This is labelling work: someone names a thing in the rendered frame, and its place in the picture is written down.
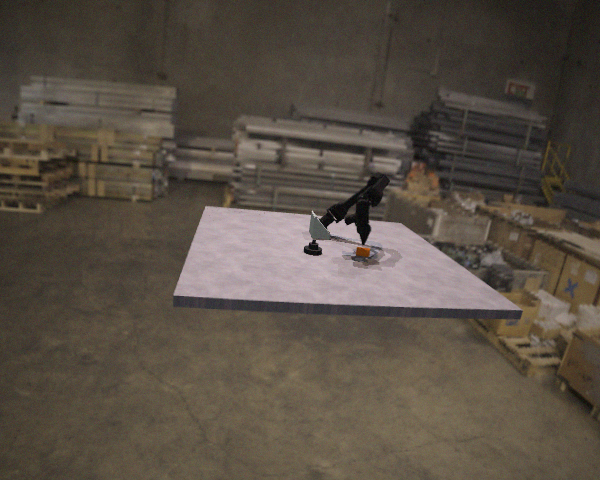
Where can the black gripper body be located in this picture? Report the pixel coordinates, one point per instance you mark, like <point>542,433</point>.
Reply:
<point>363,225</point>

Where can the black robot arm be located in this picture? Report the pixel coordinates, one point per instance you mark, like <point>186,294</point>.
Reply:
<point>369,195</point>

